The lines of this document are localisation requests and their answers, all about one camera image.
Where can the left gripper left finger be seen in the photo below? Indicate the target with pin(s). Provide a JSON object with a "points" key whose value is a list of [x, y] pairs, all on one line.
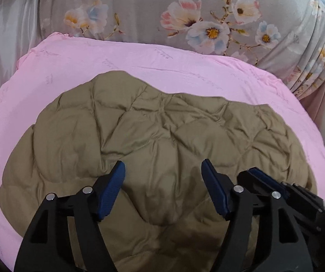
{"points": [[64, 233]]}

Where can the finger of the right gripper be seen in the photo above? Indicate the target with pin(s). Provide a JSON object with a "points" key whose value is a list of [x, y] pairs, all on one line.
{"points": [[261, 186]]}

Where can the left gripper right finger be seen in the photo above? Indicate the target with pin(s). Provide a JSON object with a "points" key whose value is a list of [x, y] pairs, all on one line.
{"points": [[260, 237]]}

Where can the olive quilted jacket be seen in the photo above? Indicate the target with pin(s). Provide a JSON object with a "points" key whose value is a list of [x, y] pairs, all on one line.
{"points": [[163, 218]]}

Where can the grey floral curtain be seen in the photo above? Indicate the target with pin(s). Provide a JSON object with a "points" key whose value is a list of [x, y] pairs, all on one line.
{"points": [[284, 37]]}

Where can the pink bed sheet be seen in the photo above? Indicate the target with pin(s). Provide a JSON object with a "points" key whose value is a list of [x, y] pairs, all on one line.
{"points": [[60, 63]]}

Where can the white satin curtain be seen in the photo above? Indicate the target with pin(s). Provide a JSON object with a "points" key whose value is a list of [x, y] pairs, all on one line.
{"points": [[19, 32]]}

